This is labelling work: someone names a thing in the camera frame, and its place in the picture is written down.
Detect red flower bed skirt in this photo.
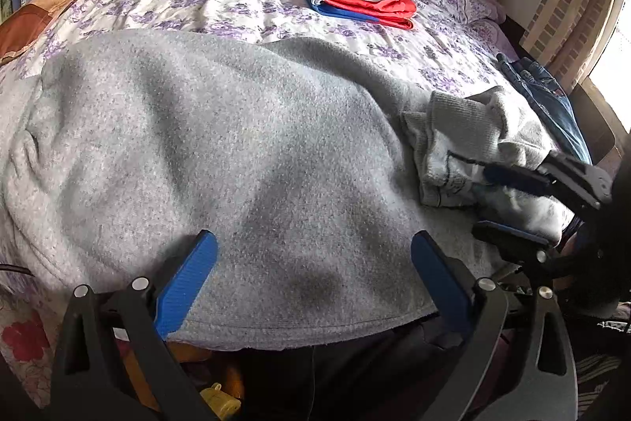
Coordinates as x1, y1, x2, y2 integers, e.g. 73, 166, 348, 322
0, 292, 59, 407

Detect orange satin pillow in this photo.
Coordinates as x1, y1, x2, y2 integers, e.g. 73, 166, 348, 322
0, 0, 77, 65

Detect yellow plastic object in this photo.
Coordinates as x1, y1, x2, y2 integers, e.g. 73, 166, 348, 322
200, 382, 242, 421

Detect blue denim jeans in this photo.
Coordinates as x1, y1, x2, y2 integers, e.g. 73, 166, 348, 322
496, 53, 592, 165

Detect purple floral bed sheet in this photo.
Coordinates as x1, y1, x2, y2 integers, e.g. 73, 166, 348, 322
1, 0, 522, 114

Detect brick pattern curtain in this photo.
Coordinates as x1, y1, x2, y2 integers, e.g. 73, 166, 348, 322
520, 0, 624, 93

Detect grey fleece pants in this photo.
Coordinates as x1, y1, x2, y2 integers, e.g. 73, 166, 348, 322
1, 30, 572, 350

